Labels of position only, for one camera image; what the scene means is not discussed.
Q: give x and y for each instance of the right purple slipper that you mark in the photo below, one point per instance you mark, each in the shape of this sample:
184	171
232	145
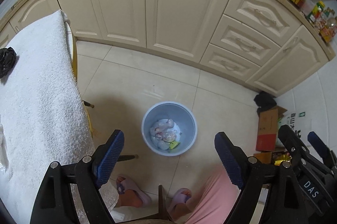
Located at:
178	207

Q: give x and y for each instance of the pink trouser leg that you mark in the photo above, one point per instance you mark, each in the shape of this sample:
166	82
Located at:
215	199

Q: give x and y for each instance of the left purple slipper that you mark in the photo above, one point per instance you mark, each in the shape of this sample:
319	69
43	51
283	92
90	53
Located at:
129	194

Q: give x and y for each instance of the white rice bag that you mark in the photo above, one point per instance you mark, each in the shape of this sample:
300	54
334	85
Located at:
299	122

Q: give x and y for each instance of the wooden stool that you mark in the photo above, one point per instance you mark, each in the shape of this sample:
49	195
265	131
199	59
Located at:
162	213

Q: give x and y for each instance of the light blue trash bin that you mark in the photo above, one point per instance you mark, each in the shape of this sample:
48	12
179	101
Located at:
169	128

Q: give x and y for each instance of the brown cardboard box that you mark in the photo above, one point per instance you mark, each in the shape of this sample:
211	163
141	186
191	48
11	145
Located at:
268	129

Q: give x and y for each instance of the purple slipper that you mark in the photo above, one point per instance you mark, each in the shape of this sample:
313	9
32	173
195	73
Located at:
178	207
129	194

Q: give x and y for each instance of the black cloth on floor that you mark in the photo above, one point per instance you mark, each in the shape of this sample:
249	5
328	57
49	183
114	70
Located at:
264	102

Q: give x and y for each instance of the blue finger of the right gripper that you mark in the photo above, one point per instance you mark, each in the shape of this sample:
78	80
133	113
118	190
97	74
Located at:
291	142
320	147

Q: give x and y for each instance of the cream kitchen cabinet run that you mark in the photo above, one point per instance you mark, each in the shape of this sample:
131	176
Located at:
263	44

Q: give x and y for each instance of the white towel table cover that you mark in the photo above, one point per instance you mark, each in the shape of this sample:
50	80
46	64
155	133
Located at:
42	114

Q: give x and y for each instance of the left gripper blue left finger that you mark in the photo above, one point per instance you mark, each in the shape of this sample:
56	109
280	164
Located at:
106	156

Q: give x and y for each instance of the seasoning packets on counter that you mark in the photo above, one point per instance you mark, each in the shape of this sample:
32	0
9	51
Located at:
322	18

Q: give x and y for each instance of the small black plastic bag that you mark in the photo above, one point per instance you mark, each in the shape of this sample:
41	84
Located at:
7	60

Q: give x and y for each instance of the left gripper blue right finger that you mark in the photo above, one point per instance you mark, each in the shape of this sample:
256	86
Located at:
226	152

